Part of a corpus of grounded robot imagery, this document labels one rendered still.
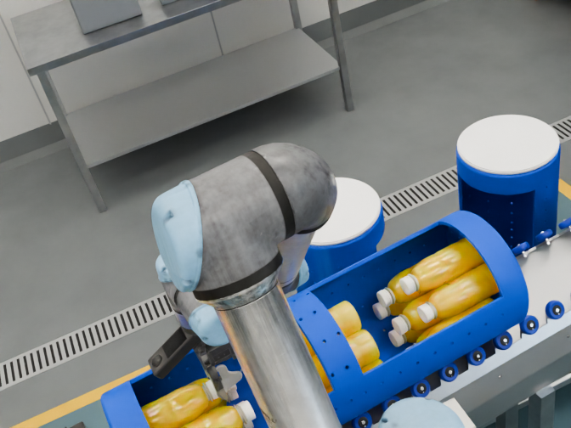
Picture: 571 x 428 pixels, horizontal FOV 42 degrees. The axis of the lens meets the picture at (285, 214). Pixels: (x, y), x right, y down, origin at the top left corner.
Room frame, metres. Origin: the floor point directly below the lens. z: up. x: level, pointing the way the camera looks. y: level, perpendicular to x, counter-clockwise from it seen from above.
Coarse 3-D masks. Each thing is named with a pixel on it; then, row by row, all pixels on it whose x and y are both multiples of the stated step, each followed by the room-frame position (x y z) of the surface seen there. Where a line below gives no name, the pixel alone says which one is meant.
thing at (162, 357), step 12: (180, 336) 0.97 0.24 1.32; (192, 336) 0.95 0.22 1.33; (168, 348) 0.96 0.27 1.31; (180, 348) 0.95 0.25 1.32; (192, 348) 0.95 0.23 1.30; (156, 360) 0.95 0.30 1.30; (168, 360) 0.94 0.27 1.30; (180, 360) 0.94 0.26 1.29; (156, 372) 0.93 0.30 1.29; (168, 372) 0.93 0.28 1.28
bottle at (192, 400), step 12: (192, 384) 0.98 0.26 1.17; (204, 384) 0.97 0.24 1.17; (168, 396) 0.96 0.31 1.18; (180, 396) 0.95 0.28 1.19; (192, 396) 0.94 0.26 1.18; (204, 396) 0.95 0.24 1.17; (144, 408) 0.94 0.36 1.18; (156, 408) 0.93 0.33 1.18; (168, 408) 0.93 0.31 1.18; (180, 408) 0.92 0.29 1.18; (192, 408) 0.92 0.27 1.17; (204, 408) 0.93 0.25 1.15; (156, 420) 0.91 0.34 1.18; (168, 420) 0.91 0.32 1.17; (180, 420) 0.91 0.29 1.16; (192, 420) 0.92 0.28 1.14
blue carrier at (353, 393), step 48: (432, 240) 1.28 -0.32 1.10; (480, 240) 1.12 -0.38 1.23; (336, 288) 1.20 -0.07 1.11; (336, 336) 0.97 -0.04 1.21; (384, 336) 1.15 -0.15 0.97; (432, 336) 0.97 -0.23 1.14; (480, 336) 1.00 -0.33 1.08; (144, 384) 1.05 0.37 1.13; (240, 384) 1.08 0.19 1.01; (336, 384) 0.91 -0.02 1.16; (384, 384) 0.92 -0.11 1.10
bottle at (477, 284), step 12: (468, 276) 1.10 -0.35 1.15; (480, 276) 1.09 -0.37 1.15; (492, 276) 1.09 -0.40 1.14; (444, 288) 1.09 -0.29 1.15; (456, 288) 1.08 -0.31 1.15; (468, 288) 1.07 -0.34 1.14; (480, 288) 1.07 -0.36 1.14; (492, 288) 1.08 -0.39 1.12; (432, 300) 1.07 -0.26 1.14; (444, 300) 1.06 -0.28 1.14; (456, 300) 1.06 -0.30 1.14; (468, 300) 1.06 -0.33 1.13; (480, 300) 1.06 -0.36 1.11; (444, 312) 1.05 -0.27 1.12; (456, 312) 1.05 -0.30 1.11
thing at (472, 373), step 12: (552, 324) 1.10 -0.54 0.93; (564, 324) 1.10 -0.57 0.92; (528, 336) 1.08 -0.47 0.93; (540, 336) 1.08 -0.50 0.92; (516, 348) 1.06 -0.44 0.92; (528, 348) 1.06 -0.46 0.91; (492, 360) 1.04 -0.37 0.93; (504, 360) 1.04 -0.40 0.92; (468, 372) 1.02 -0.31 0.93; (480, 372) 1.02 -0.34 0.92; (444, 384) 1.01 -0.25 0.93; (456, 384) 1.01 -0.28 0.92; (432, 396) 0.99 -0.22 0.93; (444, 396) 0.99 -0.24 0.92
